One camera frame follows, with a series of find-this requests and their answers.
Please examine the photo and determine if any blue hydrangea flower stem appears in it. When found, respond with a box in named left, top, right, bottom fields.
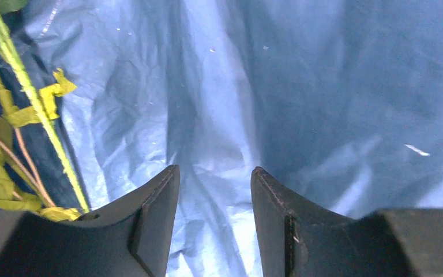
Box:
left=0, top=12, right=90, bottom=212

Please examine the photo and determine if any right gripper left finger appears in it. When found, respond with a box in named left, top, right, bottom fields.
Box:
left=0, top=165, right=180, bottom=276

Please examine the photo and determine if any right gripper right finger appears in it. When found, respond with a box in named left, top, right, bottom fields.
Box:
left=251, top=167, right=443, bottom=276

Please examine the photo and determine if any orange rose flower stem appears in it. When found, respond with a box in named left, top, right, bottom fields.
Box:
left=0, top=76, right=81, bottom=222

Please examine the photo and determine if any blue paper flower bouquet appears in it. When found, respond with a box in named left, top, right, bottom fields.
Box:
left=0, top=1, right=443, bottom=276

